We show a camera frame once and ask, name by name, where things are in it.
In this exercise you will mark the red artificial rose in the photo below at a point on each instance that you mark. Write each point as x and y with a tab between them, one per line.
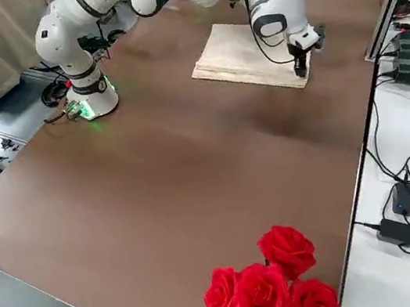
314	301
287	250
222	295
261	290

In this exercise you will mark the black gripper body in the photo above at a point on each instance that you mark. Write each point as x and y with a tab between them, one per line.
299	52

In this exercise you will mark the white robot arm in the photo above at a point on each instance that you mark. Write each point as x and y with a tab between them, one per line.
62	39

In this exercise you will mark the black power adapter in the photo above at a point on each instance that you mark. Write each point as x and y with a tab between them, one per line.
403	198
397	231

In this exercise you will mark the beige tablecloth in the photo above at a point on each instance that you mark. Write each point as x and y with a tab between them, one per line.
227	54

